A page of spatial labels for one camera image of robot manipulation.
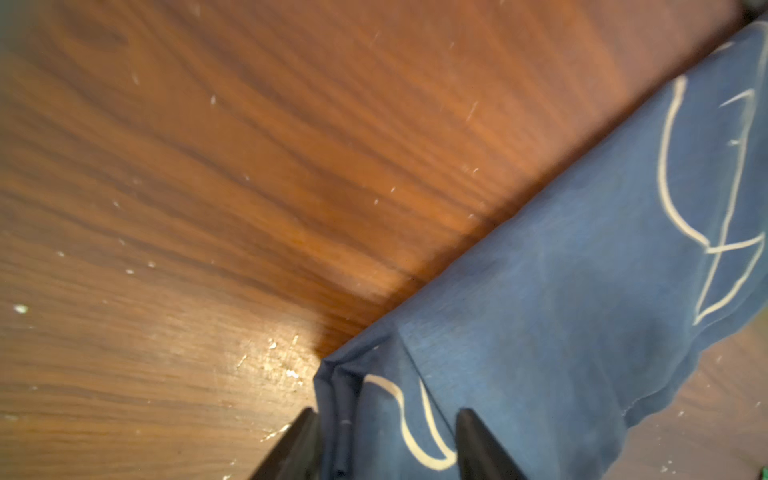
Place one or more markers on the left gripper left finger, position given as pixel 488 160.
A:
pixel 297 455

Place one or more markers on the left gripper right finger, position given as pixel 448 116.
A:
pixel 479 455

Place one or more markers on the blue fish-print pillowcase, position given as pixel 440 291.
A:
pixel 585 312

